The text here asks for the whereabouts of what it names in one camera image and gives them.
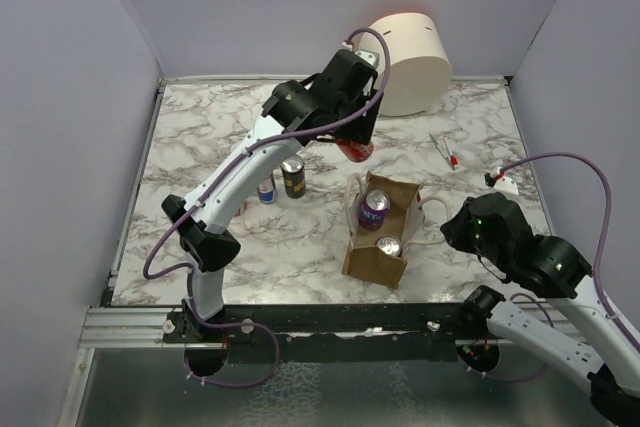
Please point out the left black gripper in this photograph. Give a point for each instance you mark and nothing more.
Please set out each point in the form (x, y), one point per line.
(360, 130)

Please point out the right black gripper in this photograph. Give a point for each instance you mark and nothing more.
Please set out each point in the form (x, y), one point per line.
(454, 229)

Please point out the brown canvas bag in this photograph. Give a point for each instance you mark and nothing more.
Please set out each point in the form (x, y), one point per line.
(363, 260)

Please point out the black and gold can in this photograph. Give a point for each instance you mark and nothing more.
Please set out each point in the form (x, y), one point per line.
(293, 172)

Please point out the blue and silver can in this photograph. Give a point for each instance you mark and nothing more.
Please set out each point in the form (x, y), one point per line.
(266, 190)

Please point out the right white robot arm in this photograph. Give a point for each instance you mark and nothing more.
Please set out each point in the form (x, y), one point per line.
(606, 363)

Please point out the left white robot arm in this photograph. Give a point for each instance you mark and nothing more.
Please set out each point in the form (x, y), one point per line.
(202, 217)

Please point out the red and white pen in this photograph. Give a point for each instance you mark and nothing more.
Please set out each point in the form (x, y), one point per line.
(452, 158)

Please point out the cream cylindrical container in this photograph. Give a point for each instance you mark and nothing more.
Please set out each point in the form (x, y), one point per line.
(420, 71)

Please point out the silver top soda can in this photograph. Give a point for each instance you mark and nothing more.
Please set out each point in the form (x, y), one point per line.
(389, 245)

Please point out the purple soda can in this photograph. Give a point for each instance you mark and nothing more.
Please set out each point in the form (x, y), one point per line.
(374, 209)

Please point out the black mounting rail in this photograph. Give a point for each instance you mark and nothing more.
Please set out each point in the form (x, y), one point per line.
(329, 333)

